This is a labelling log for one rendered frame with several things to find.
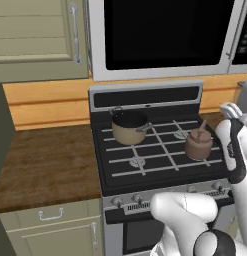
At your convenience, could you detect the brown kettle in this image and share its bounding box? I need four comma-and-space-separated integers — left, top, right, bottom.
184, 119, 215, 162

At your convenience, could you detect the green base cupboard door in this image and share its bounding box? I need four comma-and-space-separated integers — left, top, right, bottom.
6, 222, 105, 256

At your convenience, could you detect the steel wall cupboard handle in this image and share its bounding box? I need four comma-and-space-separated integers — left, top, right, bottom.
68, 2, 84, 66

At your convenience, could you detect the steel stove with black hob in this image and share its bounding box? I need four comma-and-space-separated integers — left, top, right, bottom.
88, 79, 237, 256

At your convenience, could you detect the green wall cupboard door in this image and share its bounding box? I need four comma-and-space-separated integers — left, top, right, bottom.
0, 0, 90, 84

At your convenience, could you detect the beige pot with black inside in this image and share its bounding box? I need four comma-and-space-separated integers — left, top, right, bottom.
109, 106, 154, 146

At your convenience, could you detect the grey appliance on counter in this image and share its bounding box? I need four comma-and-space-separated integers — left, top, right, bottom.
235, 77, 247, 115

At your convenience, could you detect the steel microwave door handle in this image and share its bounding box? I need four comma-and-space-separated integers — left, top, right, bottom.
226, 0, 247, 62

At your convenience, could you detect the steel microwave oven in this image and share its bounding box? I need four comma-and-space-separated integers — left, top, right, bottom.
85, 0, 247, 83

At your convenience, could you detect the dark green tall cabinet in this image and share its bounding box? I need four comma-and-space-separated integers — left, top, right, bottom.
0, 82, 18, 256

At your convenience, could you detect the green drawer front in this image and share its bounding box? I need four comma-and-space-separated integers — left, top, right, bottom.
0, 198, 103, 232

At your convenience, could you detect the oven door with dark window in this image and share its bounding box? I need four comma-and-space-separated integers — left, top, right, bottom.
103, 194, 237, 256

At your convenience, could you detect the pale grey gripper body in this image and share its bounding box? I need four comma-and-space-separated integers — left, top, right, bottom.
219, 102, 245, 121

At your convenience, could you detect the steel drawer handle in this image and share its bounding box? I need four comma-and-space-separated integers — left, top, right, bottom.
38, 207, 65, 222

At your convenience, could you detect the steel base cupboard handle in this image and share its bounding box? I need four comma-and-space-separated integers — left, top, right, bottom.
90, 221, 100, 251

